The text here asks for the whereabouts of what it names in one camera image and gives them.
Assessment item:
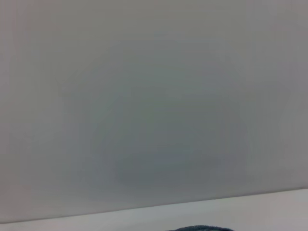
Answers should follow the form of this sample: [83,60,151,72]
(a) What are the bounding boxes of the blue denim shorts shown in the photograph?
[168,224,235,231]

